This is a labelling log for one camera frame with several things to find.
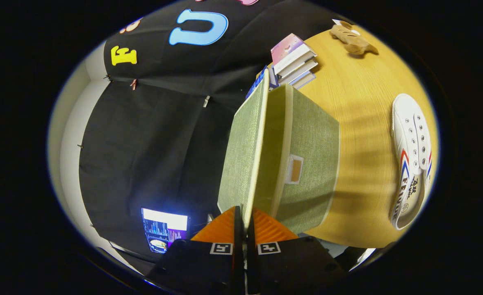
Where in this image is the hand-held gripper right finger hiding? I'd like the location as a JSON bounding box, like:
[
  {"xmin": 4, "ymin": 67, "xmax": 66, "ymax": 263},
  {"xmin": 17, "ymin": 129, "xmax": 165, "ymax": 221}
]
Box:
[{"xmin": 246, "ymin": 207, "xmax": 347, "ymax": 295}]

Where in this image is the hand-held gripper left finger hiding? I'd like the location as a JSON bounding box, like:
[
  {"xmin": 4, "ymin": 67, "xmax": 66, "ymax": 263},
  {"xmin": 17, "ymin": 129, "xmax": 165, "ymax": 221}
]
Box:
[{"xmin": 145, "ymin": 206, "xmax": 245, "ymax": 295}]

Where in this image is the green fabric storage box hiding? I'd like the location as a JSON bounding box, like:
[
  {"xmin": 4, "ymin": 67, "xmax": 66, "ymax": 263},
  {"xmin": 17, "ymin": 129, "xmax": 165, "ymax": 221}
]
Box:
[{"xmin": 218, "ymin": 68, "xmax": 341, "ymax": 235}]

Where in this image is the white canvas shoe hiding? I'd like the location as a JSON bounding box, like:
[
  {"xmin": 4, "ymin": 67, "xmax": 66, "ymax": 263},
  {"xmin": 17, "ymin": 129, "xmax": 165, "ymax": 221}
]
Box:
[{"xmin": 389, "ymin": 93, "xmax": 433, "ymax": 231}]

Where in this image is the lit computer monitor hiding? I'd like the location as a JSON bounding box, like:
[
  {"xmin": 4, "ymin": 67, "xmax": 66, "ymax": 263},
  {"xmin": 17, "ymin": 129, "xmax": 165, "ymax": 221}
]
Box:
[{"xmin": 141, "ymin": 207, "xmax": 189, "ymax": 254}]

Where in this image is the black backdrop cloth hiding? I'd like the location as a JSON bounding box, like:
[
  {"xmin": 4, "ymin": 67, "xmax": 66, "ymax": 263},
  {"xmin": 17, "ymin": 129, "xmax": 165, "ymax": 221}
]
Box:
[{"xmin": 79, "ymin": 0, "xmax": 340, "ymax": 263}]

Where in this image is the dark blue book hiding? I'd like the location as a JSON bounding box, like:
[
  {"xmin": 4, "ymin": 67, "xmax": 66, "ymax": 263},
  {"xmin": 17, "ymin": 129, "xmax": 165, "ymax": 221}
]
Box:
[{"xmin": 246, "ymin": 66, "xmax": 280, "ymax": 99}]

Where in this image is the light blue book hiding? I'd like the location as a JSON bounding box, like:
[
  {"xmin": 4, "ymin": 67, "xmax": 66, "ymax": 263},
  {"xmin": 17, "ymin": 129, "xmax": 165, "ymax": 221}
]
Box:
[{"xmin": 289, "ymin": 70, "xmax": 317, "ymax": 90}]

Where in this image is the pink cover book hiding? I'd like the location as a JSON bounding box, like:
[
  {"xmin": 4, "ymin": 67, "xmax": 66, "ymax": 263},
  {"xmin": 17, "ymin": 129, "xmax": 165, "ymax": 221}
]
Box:
[{"xmin": 270, "ymin": 33, "xmax": 318, "ymax": 76}]

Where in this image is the brown plush toy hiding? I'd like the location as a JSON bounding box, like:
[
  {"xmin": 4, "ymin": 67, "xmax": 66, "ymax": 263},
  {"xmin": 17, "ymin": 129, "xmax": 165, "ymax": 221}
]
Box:
[{"xmin": 329, "ymin": 20, "xmax": 379, "ymax": 56}]

